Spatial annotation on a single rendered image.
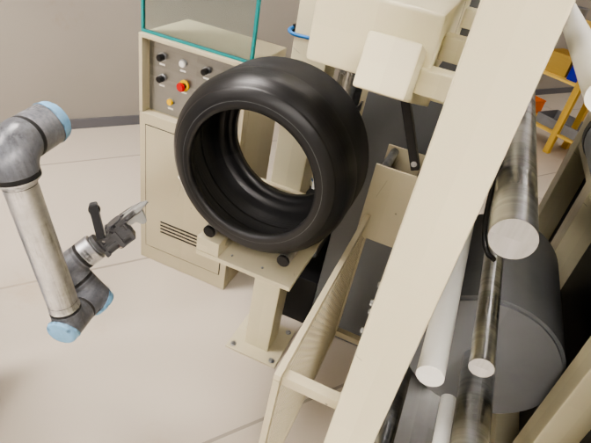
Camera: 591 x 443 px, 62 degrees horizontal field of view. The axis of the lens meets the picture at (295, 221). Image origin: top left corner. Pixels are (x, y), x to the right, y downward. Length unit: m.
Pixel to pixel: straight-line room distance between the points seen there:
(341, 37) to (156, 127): 1.62
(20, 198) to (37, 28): 2.82
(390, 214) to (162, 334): 1.35
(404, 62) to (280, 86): 0.54
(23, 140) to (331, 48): 0.77
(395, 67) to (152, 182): 1.95
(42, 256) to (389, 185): 1.08
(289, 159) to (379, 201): 0.38
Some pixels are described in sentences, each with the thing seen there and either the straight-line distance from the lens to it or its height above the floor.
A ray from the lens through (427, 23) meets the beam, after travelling 1.00.
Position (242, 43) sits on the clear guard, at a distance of 2.19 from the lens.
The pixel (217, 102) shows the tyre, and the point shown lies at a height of 1.39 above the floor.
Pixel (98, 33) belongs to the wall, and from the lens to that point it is 4.21.
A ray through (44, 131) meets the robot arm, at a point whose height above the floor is 1.31.
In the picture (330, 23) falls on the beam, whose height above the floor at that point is 1.72.
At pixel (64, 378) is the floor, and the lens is 2.48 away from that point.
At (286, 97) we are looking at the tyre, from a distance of 1.37.
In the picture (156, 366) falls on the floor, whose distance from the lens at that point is 2.47.
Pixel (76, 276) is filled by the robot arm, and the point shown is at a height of 0.81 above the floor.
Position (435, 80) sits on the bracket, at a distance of 1.00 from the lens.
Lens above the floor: 1.94
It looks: 34 degrees down
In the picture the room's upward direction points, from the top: 12 degrees clockwise
